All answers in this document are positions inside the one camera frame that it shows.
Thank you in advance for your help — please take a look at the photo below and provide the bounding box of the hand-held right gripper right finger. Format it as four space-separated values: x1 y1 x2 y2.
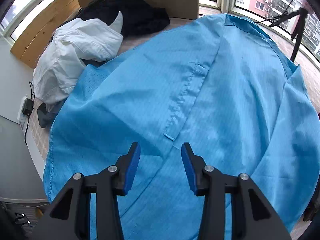
181 142 292 240

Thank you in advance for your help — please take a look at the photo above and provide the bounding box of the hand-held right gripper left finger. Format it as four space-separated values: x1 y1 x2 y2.
32 142 141 240

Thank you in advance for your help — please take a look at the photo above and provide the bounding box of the blue coat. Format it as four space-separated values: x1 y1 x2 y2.
43 14 317 240

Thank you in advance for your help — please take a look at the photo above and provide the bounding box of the dark grey garment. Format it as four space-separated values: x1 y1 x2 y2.
37 101 63 128

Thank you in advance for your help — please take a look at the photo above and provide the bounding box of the black power adapter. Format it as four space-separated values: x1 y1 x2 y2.
22 99 34 117

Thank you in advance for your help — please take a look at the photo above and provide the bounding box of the white power strip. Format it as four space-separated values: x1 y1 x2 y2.
18 94 34 122

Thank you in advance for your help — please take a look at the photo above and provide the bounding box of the white garment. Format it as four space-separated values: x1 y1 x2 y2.
32 11 124 105

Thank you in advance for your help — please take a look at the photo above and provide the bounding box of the pink plaid blanket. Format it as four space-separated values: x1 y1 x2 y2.
25 5 320 240

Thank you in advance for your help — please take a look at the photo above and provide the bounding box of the black garment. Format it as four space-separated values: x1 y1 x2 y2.
77 0 171 37

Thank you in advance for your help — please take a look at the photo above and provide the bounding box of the pine wood headboard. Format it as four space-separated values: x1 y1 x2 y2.
10 0 80 69

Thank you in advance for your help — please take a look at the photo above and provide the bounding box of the black tripod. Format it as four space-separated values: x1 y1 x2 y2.
291 7 309 62

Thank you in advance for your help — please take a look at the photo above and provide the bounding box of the black ring light cable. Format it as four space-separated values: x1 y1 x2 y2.
255 0 300 28

